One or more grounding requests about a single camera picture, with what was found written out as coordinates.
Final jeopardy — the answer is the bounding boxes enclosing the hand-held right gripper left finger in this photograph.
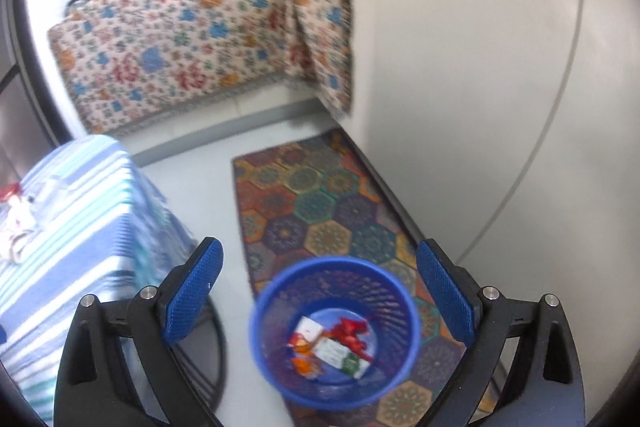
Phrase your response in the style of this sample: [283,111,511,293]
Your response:
[52,237,225,427]

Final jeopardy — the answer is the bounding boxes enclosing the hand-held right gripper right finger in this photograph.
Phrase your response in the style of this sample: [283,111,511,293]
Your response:
[416,238,586,427]

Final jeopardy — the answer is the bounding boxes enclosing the blue plastic waste basket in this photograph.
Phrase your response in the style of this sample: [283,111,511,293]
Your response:
[248,255,422,408]

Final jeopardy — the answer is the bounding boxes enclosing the red plastic bag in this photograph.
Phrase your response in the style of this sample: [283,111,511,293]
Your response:
[327,317,373,353]

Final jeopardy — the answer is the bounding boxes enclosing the white paper wrapper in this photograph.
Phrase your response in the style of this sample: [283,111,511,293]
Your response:
[291,316,325,348]

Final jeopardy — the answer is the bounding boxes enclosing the green white milk carton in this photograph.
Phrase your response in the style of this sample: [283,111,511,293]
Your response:
[315,339,373,378]

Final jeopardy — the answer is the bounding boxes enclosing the orange snack bag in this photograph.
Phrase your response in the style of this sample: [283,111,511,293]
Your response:
[290,342,321,375]

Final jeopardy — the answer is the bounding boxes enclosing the striped tablecloth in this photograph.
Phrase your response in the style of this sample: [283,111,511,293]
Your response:
[0,134,196,427]

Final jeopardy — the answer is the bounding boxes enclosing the colourful hexagon patterned rug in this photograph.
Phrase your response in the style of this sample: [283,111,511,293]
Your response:
[231,128,506,427]

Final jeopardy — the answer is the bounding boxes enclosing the white printed packet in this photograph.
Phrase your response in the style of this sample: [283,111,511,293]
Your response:
[0,229,33,264]

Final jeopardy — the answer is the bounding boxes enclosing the white kitchen cabinet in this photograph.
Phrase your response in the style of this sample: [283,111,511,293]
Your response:
[342,0,640,388]

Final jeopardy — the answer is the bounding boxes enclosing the large printed blanket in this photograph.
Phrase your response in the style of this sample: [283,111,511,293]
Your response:
[46,0,301,135]

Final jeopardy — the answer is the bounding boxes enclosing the small printed blanket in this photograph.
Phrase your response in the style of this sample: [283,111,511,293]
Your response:
[280,0,355,116]

